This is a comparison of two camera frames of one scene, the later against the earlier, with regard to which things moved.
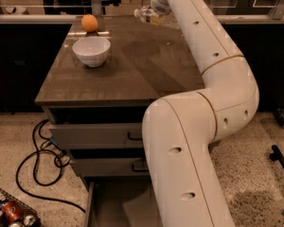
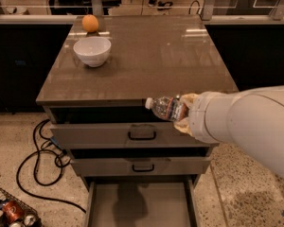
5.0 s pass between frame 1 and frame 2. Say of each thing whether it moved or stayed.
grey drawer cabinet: stayed
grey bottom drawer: stayed
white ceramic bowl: stayed
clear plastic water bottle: moved
